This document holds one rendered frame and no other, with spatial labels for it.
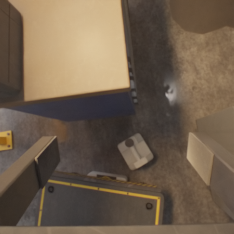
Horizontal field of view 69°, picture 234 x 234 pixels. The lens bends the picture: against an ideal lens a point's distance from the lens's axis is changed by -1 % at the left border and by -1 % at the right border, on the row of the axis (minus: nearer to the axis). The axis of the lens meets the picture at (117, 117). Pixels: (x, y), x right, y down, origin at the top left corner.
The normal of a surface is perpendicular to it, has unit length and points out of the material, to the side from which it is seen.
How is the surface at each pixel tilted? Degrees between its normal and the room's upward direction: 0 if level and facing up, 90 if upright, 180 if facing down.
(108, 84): 0
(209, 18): 0
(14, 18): 90
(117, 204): 0
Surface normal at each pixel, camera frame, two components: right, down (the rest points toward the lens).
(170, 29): -0.15, -0.12
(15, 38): 0.98, -0.11
